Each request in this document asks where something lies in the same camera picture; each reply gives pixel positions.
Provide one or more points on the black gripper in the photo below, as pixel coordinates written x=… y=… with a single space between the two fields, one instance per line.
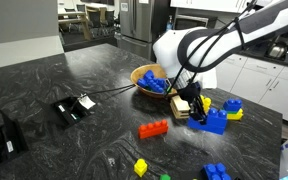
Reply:
x=191 y=93

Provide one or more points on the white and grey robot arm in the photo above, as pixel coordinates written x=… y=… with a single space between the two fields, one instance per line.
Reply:
x=185 y=55

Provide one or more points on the stacked blue blocks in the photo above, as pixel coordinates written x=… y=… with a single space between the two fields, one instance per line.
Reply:
x=151 y=83

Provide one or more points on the wooden bowl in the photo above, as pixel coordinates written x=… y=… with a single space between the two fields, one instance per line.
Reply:
x=158 y=73

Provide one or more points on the pale wooden block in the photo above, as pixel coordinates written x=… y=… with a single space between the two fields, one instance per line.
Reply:
x=180 y=108

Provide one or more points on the large blue stepped brick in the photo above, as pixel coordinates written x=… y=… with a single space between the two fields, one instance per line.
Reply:
x=216 y=122

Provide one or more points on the blue green yellow brick stack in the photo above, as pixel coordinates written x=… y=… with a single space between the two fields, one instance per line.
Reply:
x=234 y=110

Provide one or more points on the red long toy brick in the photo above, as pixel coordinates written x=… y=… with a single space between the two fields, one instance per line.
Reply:
x=153 y=129

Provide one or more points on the blue toy brick front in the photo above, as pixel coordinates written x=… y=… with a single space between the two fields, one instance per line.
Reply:
x=215 y=172

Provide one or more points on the small green toy brick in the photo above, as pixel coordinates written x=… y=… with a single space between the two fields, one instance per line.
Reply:
x=165 y=177

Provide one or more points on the small yellow toy brick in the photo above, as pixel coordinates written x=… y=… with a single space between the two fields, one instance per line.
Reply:
x=140 y=167

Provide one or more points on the white kitchen cabinets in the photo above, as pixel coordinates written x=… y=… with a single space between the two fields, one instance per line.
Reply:
x=259 y=81

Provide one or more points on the blue bottle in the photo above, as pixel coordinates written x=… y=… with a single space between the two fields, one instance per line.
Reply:
x=169 y=25

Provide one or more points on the stainless steel refrigerator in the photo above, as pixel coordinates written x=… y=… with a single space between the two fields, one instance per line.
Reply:
x=141 y=22

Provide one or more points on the black table outlet box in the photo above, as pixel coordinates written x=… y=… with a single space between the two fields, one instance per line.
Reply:
x=71 y=110

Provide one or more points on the wooden table with chairs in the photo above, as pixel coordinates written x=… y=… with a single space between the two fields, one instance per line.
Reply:
x=94 y=20

